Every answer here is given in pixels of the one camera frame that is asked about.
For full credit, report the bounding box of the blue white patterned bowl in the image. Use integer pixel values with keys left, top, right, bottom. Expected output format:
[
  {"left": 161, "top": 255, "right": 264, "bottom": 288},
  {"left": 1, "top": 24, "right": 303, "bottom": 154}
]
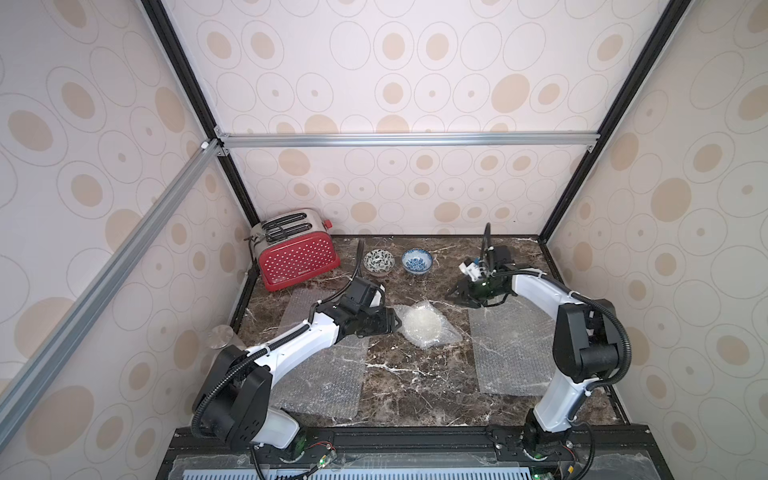
[{"left": 401, "top": 248, "right": 434, "bottom": 275}]

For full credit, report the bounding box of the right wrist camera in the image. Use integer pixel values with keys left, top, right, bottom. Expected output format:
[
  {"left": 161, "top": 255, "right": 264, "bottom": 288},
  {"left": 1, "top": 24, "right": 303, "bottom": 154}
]
[{"left": 459, "top": 259, "right": 486, "bottom": 283}]

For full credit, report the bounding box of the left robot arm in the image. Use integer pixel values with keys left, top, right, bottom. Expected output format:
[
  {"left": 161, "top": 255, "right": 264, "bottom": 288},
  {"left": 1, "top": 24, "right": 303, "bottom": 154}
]
[{"left": 190, "top": 278, "right": 401, "bottom": 451}]

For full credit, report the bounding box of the red silver toaster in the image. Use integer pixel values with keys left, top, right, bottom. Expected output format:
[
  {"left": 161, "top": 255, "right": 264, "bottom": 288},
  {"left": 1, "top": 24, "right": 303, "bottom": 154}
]
[{"left": 249, "top": 209, "right": 341, "bottom": 292}]

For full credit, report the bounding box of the black right frame post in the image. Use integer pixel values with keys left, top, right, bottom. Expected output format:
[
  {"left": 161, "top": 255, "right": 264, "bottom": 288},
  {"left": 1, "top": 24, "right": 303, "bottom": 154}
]
[{"left": 538, "top": 0, "right": 692, "bottom": 245}]

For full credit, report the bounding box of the bubble wrap sheet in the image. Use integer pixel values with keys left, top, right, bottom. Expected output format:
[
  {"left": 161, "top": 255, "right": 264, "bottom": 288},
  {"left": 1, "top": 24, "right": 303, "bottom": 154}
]
[
  {"left": 269, "top": 289, "right": 372, "bottom": 420},
  {"left": 468, "top": 297, "right": 556, "bottom": 397},
  {"left": 393, "top": 300, "right": 462, "bottom": 350}
]

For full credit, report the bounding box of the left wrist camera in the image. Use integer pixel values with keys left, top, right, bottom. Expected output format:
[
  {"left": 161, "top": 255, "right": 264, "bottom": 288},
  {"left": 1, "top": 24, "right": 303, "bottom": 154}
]
[{"left": 369, "top": 284, "right": 386, "bottom": 308}]

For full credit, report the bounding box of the black white patterned bowl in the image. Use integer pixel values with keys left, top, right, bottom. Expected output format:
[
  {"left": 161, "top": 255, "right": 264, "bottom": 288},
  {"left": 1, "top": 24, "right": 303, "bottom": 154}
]
[{"left": 363, "top": 249, "right": 395, "bottom": 277}]

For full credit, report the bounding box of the black left frame post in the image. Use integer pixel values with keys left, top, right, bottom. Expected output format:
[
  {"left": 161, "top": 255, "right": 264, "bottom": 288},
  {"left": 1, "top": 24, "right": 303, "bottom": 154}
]
[{"left": 141, "top": 0, "right": 259, "bottom": 226}]

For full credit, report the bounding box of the left diagonal aluminium rail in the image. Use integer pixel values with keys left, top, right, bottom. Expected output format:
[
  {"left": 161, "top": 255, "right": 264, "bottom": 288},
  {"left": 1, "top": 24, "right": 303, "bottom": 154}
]
[{"left": 1, "top": 139, "right": 222, "bottom": 448}]

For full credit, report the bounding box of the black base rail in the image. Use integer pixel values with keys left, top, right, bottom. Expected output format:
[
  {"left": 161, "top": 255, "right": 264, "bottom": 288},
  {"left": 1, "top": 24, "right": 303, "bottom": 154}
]
[{"left": 157, "top": 424, "right": 672, "bottom": 479}]

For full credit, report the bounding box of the horizontal aluminium rail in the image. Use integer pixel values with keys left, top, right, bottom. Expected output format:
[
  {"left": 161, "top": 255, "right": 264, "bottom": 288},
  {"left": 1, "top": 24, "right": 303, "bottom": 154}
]
[{"left": 221, "top": 131, "right": 600, "bottom": 149}]

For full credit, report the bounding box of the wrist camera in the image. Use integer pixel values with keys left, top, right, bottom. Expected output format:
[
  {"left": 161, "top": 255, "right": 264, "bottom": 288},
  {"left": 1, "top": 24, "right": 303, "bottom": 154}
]
[
  {"left": 369, "top": 284, "right": 386, "bottom": 308},
  {"left": 459, "top": 259, "right": 486, "bottom": 283}
]

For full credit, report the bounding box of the black frame post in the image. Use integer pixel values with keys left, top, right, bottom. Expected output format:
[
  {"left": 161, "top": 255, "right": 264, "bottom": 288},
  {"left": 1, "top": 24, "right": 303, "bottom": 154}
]
[
  {"left": 141, "top": 0, "right": 259, "bottom": 226},
  {"left": 538, "top": 0, "right": 692, "bottom": 245}
]

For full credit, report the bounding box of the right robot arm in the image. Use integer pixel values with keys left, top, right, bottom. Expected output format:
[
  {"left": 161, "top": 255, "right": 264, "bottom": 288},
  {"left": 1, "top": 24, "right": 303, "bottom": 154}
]
[{"left": 446, "top": 237, "right": 632, "bottom": 461}]

